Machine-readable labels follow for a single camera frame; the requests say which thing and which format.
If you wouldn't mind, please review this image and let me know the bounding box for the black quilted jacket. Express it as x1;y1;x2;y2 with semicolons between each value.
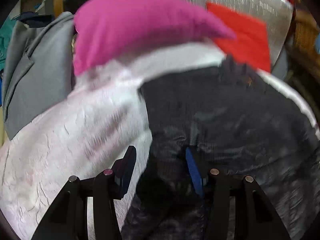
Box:
121;57;319;239

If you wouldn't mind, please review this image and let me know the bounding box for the red pillow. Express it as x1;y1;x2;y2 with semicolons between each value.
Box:
206;2;271;72

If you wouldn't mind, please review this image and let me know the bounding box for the teal shirt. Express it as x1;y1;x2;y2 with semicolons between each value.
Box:
0;17;16;70

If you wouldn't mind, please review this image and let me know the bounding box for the magenta pillow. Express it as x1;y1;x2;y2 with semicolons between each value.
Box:
73;0;235;76

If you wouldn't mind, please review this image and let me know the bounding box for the wooden side shelf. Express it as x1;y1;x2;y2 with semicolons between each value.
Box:
285;0;320;100

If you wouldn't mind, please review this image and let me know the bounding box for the grey suit jacket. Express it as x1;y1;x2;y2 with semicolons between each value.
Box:
2;12;74;139

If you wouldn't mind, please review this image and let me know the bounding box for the white fluffy bed blanket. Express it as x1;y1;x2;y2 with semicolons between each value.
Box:
1;42;225;239

